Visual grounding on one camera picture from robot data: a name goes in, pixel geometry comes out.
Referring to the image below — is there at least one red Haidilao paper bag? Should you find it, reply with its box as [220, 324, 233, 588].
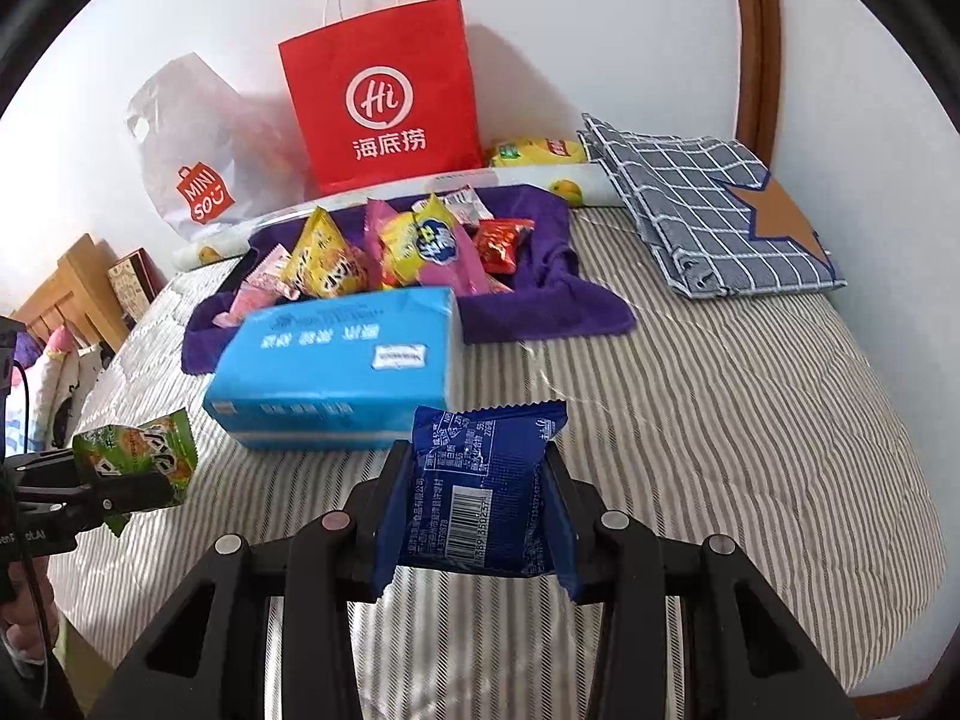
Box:
[278, 0, 483, 195]

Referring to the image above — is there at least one blue plaid folded cloth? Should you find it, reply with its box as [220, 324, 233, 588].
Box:
[578, 114, 846, 299]

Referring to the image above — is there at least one yellow lemon drink pack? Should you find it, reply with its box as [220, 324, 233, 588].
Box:
[488, 138, 587, 167]

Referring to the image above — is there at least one pink yellow fries bag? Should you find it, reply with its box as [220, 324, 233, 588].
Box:
[364, 193, 512, 298]

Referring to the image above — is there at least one yellow chips snack bag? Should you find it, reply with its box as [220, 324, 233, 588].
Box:
[281, 208, 368, 299]

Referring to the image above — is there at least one grey striped quilt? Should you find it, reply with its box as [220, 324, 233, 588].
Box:
[50, 208, 946, 718]

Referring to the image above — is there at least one small red snack packet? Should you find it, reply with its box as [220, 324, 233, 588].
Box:
[473, 218, 535, 275]

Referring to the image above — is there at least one purple fleece towel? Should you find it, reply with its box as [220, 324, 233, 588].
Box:
[181, 184, 636, 376]

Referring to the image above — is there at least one dark blue snack packet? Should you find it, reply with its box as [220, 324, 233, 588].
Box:
[386, 400, 568, 578]

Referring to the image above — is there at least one red white strawberry packet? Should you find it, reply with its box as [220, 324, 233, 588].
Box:
[439, 185, 494, 229]

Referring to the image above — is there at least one wooden door frame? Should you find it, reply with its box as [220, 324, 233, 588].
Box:
[736, 0, 782, 166]

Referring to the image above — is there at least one pink crinkled snack packet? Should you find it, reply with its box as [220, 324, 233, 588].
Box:
[213, 244, 301, 328]

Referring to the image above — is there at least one green snack packet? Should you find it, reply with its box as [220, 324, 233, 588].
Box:
[71, 410, 199, 509]

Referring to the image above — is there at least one person left hand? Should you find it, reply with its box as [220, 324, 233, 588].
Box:
[2, 557, 59, 665]

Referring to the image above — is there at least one white Miniso plastic bag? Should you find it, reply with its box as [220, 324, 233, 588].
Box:
[127, 54, 308, 241]

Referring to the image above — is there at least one wooden headboard furniture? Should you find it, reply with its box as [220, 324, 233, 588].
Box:
[11, 234, 130, 351]

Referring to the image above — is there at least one blue tissue pack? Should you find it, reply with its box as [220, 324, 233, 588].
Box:
[203, 286, 464, 450]

